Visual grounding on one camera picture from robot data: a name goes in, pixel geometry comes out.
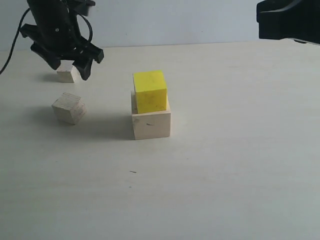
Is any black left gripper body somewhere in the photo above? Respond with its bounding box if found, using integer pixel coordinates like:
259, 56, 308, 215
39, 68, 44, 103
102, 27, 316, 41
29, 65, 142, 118
19, 0, 96, 57

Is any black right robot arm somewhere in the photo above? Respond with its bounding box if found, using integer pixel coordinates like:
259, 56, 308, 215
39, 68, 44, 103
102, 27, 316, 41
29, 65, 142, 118
256, 0, 320, 45

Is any medium wooden cube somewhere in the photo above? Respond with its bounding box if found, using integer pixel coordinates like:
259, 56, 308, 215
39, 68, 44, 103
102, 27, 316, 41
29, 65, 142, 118
51, 92, 87, 125

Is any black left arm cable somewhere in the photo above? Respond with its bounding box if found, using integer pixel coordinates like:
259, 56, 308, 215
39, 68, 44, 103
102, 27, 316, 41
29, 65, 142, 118
0, 7, 94, 75

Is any yellow cube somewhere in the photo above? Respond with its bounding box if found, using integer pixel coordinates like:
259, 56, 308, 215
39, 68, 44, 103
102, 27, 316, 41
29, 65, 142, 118
133, 70, 168, 114

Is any small wooden cube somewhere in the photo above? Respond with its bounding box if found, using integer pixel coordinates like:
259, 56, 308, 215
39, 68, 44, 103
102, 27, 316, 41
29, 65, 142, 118
56, 60, 81, 84

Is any large wooden cube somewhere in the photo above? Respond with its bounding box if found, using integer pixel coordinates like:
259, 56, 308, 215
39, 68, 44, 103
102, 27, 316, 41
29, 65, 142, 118
131, 91, 171, 140

